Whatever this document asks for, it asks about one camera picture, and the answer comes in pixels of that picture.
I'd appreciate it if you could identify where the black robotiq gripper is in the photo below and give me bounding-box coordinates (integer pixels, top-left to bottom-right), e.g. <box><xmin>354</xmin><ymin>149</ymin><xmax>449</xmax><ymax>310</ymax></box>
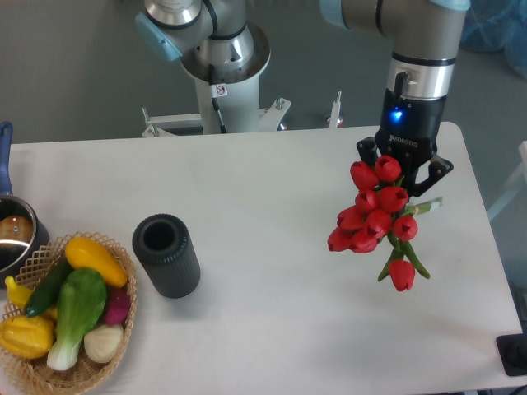
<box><xmin>357</xmin><ymin>89</ymin><xmax>454</xmax><ymax>198</ymax></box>

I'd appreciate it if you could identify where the red tulip bouquet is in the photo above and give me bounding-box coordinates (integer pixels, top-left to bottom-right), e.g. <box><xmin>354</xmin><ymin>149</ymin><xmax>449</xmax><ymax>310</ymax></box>
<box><xmin>327</xmin><ymin>155</ymin><xmax>442</xmax><ymax>292</ymax></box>

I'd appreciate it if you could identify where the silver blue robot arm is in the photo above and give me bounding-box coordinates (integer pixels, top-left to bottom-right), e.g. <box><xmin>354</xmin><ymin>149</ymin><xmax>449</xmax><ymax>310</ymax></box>
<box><xmin>135</xmin><ymin>1</ymin><xmax>470</xmax><ymax>197</ymax></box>

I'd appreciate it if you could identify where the dark grey ribbed vase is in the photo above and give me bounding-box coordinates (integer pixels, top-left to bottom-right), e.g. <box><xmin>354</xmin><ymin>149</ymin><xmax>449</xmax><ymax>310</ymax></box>
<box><xmin>132</xmin><ymin>214</ymin><xmax>201</xmax><ymax>299</ymax></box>

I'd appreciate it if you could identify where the blue plastic bag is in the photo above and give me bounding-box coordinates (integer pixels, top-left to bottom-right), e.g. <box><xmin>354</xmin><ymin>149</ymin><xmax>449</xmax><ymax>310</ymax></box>
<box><xmin>460</xmin><ymin>1</ymin><xmax>526</xmax><ymax>79</ymax></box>

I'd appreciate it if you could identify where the black device at table edge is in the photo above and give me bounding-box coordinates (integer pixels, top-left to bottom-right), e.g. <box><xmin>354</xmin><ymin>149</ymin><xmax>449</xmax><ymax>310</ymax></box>
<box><xmin>496</xmin><ymin>333</ymin><xmax>526</xmax><ymax>377</ymax></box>

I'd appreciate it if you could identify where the magenta radish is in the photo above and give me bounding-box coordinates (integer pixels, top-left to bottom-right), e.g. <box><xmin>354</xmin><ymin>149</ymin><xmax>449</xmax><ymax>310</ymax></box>
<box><xmin>103</xmin><ymin>288</ymin><xmax>131</xmax><ymax>325</ymax></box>

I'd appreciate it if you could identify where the green bok choy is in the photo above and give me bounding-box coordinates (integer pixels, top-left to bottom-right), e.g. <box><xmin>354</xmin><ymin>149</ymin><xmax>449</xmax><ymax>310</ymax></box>
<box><xmin>47</xmin><ymin>268</ymin><xmax>106</xmax><ymax>371</ymax></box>

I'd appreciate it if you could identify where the white garlic bulb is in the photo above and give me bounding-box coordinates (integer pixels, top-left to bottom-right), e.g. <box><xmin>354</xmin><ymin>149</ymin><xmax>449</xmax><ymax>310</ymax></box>
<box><xmin>83</xmin><ymin>324</ymin><xmax>124</xmax><ymax>363</ymax></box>

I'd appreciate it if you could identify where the woven wicker basket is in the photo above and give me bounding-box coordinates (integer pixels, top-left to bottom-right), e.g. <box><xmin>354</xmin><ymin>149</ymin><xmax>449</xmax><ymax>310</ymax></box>
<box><xmin>1</xmin><ymin>232</ymin><xmax>137</xmax><ymax>394</ymax></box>

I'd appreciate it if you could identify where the dark green cucumber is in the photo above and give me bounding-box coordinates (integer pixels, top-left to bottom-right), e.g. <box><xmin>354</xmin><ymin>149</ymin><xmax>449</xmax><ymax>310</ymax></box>
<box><xmin>23</xmin><ymin>258</ymin><xmax>73</xmax><ymax>318</ymax></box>

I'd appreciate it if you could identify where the small yellow crookneck squash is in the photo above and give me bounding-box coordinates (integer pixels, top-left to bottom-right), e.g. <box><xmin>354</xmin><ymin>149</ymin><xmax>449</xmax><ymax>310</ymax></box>
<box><xmin>5</xmin><ymin>276</ymin><xmax>58</xmax><ymax>321</ymax></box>

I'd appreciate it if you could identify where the yellow orange pumpkin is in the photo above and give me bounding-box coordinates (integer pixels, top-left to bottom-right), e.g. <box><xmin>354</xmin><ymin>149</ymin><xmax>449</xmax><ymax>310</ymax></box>
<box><xmin>1</xmin><ymin>315</ymin><xmax>54</xmax><ymax>359</ymax></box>

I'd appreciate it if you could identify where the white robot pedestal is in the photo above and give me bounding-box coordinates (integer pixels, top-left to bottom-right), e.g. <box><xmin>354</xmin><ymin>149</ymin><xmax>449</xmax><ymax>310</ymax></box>
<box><xmin>142</xmin><ymin>22</ymin><xmax>291</xmax><ymax>137</ymax></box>

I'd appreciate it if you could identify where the black cable on pedestal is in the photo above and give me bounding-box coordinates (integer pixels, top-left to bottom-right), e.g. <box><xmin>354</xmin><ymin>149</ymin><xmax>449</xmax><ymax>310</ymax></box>
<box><xmin>208</xmin><ymin>63</ymin><xmax>228</xmax><ymax>134</ymax></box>

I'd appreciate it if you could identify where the blue handled saucepan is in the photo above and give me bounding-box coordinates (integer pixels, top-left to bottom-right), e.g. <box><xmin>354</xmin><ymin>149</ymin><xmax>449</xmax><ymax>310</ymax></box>
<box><xmin>1</xmin><ymin>121</ymin><xmax>50</xmax><ymax>290</ymax></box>

